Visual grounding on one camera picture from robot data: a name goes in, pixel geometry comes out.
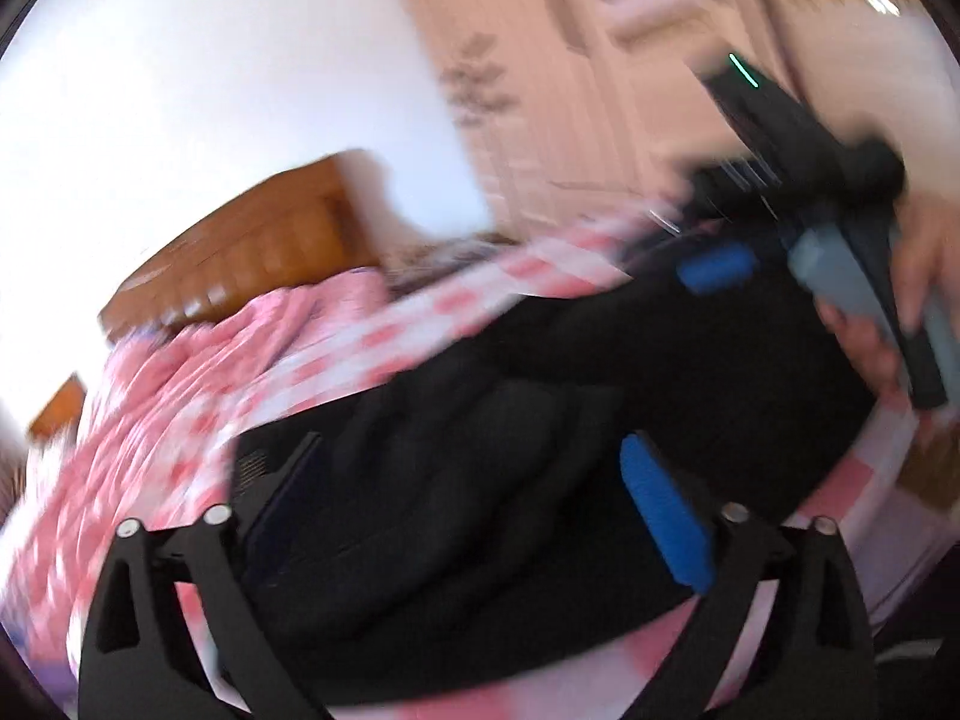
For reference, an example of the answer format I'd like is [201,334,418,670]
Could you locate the wooden nightstand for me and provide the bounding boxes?
[28,373,88,440]

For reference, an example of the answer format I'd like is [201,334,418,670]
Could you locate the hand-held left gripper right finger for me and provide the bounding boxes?
[619,431,878,720]

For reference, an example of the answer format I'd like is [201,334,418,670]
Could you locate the black pants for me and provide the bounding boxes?
[232,262,880,700]

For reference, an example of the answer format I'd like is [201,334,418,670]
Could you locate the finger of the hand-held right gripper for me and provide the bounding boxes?
[677,249,760,296]

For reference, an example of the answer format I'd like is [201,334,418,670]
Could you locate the person's right hand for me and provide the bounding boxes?
[816,190,960,407]

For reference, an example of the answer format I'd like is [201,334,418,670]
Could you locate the pink quilt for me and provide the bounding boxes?
[0,266,392,616]

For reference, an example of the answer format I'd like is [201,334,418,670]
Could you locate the wooden headboard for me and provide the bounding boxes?
[97,154,381,344]

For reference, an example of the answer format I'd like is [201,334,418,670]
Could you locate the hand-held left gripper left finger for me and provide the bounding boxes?
[79,431,332,720]

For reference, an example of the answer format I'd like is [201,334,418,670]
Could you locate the light wood wardrobe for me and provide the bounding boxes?
[394,0,960,241]

